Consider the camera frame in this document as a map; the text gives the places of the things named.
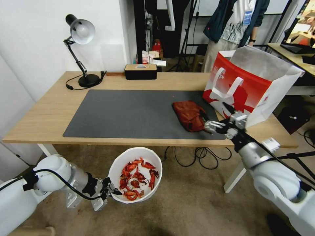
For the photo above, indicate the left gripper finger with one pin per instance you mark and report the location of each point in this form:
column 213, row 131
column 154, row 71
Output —
column 108, row 183
column 115, row 192

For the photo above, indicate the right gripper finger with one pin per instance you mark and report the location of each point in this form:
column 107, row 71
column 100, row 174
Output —
column 228, row 109
column 214, row 126

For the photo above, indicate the white round container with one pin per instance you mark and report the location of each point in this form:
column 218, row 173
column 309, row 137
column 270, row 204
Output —
column 115, row 169

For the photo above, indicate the red towel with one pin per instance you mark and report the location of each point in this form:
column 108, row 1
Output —
column 187, row 110

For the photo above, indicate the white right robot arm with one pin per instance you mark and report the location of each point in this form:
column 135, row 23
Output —
column 275, row 179

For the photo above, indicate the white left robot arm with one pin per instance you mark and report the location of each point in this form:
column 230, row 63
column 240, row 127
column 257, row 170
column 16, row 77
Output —
column 51, row 172

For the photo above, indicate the person's left forearm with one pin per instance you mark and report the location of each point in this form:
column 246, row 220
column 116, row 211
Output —
column 254, row 32

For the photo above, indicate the red shrimp piece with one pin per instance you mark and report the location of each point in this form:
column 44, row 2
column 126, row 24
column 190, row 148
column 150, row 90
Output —
column 153, row 179
column 123, row 183
column 140, row 175
column 136, row 162
column 149, row 165
column 129, row 168
column 131, row 194
column 135, row 184

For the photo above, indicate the red white takeout bag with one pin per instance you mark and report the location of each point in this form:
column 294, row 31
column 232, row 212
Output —
column 246, row 83

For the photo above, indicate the white table leg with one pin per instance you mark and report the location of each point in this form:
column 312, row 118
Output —
column 48, row 148
column 235, row 175

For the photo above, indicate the wooden stool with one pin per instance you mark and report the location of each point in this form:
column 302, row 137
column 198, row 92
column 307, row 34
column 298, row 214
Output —
column 198, row 62

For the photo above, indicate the black stand pole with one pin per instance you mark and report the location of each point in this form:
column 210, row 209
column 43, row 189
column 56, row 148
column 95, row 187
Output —
column 302, row 154

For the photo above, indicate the dark grey desk mat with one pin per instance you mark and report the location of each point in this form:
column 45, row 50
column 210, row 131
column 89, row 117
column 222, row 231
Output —
column 123, row 115

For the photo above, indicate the black wristwatch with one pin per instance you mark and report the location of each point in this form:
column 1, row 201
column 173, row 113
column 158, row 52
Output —
column 252, row 40

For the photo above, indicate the wooden side table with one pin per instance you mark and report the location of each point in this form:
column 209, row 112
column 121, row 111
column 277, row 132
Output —
column 278, row 50

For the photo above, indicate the white papers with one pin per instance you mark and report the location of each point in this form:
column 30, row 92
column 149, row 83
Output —
column 158, row 61

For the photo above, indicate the person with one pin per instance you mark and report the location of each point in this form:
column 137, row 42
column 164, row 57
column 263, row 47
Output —
column 221, row 24

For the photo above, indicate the black wooden-lid tissue box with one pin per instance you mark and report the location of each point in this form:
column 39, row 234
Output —
column 140, row 73

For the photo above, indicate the blue white name badge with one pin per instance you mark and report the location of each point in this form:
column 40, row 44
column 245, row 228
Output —
column 247, row 17

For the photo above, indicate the red canister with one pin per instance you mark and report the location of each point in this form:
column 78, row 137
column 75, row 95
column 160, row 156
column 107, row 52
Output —
column 157, row 48

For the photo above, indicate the red white striped cup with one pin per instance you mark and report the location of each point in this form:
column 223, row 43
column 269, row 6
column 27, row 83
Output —
column 145, row 57

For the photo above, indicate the black desk lamp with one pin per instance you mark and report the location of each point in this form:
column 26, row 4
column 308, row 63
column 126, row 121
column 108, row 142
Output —
column 86, row 80

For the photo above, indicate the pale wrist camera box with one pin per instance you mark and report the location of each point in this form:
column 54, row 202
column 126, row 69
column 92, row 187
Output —
column 98, row 204
column 239, row 120

